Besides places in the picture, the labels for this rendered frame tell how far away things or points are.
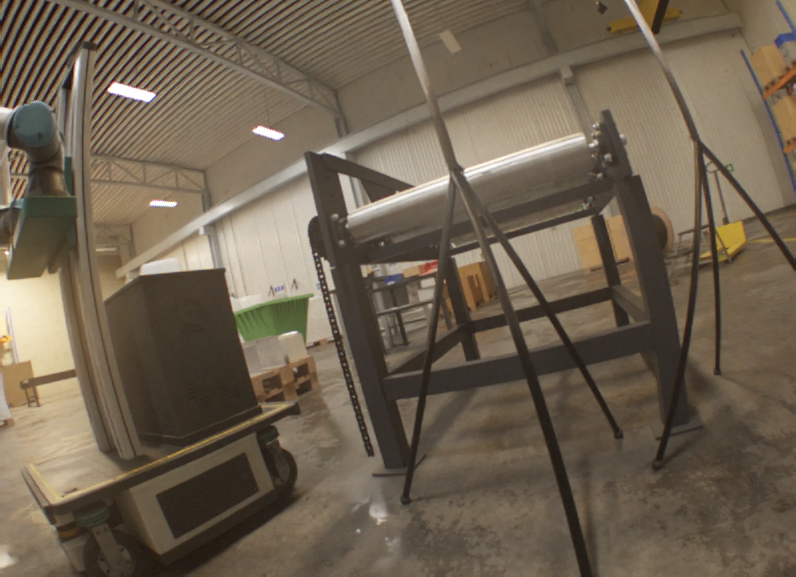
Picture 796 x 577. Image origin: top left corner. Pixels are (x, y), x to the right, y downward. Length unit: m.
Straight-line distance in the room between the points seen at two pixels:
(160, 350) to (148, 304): 0.14
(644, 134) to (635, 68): 2.12
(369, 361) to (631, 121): 11.76
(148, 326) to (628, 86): 12.72
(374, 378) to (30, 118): 1.29
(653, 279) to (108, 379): 1.56
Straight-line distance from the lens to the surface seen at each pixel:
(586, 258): 9.03
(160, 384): 1.27
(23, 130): 1.16
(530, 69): 12.38
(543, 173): 1.17
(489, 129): 12.55
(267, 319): 4.10
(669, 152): 12.57
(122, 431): 1.30
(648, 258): 1.16
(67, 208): 1.19
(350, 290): 1.33
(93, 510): 1.18
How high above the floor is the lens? 0.59
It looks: 3 degrees up
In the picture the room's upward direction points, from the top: 15 degrees counter-clockwise
